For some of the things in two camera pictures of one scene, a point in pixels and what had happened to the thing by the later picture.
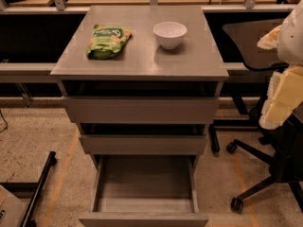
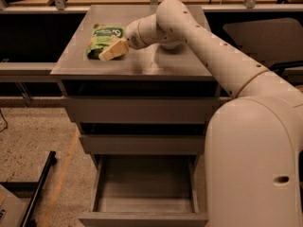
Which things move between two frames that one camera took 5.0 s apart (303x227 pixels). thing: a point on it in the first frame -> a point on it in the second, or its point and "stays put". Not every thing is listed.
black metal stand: (51, 162) stays put
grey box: (12, 209) stays put
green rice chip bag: (106, 42) stays put
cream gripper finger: (284, 96) -> (117, 48)
